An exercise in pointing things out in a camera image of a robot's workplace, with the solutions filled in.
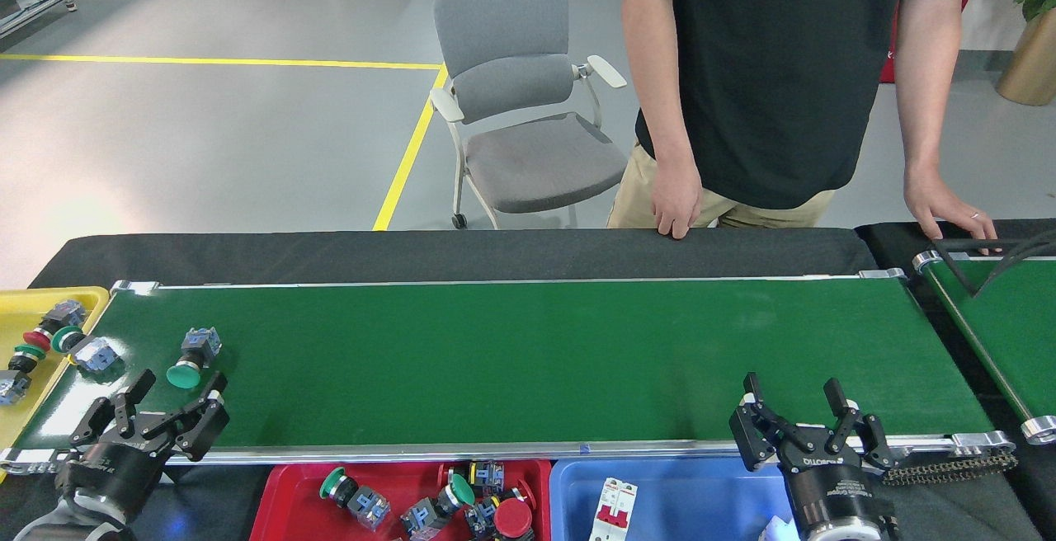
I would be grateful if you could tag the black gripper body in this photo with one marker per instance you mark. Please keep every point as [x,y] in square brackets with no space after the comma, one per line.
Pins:
[111,475]
[837,496]

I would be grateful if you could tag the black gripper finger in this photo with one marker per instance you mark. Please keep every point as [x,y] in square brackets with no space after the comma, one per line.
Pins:
[205,430]
[751,442]
[111,424]
[874,442]

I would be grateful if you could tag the green mushroom push button switch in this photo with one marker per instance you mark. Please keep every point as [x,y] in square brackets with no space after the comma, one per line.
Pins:
[425,518]
[30,352]
[369,510]
[183,375]
[96,355]

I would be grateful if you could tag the red mushroom push button switch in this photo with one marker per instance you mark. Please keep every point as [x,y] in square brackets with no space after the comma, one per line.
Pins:
[512,517]
[530,493]
[64,314]

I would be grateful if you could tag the black head push button switch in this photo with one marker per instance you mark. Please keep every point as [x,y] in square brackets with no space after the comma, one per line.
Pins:
[487,477]

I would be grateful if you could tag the person's left forearm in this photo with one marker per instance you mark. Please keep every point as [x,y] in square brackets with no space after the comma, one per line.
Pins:
[926,104]

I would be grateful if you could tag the person's right forearm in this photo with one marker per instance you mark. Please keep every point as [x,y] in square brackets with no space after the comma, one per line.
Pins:
[660,96]

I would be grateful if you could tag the blue plastic tray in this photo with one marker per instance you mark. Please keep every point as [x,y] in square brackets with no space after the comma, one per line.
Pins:
[701,500]

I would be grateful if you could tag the red plastic tray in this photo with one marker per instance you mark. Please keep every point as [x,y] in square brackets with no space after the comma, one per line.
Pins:
[289,516]

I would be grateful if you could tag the yellow plastic tray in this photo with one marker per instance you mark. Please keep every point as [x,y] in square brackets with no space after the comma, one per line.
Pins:
[12,314]

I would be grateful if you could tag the green conveyor belt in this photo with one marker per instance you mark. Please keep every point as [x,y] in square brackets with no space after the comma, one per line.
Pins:
[1015,343]
[495,359]

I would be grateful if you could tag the person's left hand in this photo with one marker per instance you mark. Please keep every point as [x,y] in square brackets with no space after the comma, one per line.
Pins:
[942,207]

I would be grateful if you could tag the person's right hand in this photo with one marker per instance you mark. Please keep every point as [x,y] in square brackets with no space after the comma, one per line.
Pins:
[676,199]

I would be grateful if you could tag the black table cloth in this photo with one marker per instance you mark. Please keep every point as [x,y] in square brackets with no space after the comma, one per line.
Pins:
[891,244]
[247,261]

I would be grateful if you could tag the person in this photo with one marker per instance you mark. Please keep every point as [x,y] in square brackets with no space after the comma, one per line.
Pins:
[775,71]

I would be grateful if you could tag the red fire extinguisher cabinet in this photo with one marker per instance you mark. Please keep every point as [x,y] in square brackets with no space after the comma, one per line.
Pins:
[888,63]

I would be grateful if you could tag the potted plant gold pot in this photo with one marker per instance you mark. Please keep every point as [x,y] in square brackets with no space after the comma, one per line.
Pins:
[1035,63]

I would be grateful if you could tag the grey office chair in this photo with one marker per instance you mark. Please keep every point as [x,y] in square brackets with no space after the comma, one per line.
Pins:
[503,21]

